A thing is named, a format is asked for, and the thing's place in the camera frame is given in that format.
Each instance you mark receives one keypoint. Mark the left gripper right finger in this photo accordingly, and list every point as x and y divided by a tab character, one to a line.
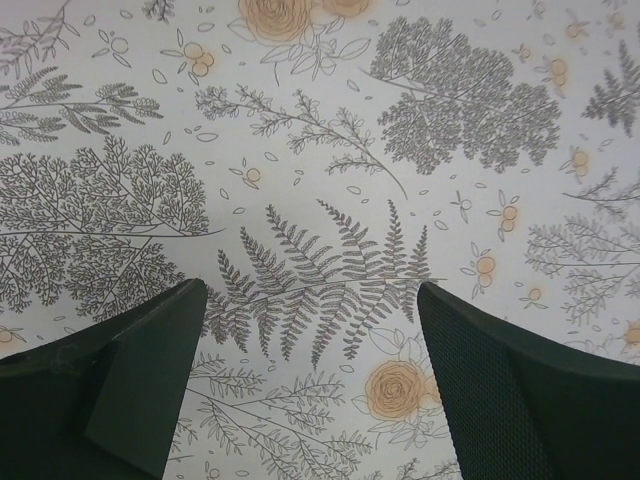
521	406

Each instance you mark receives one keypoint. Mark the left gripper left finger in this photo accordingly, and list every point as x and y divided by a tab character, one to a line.
102	403

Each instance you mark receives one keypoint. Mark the floral patterned table mat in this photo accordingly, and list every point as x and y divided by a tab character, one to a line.
313	162

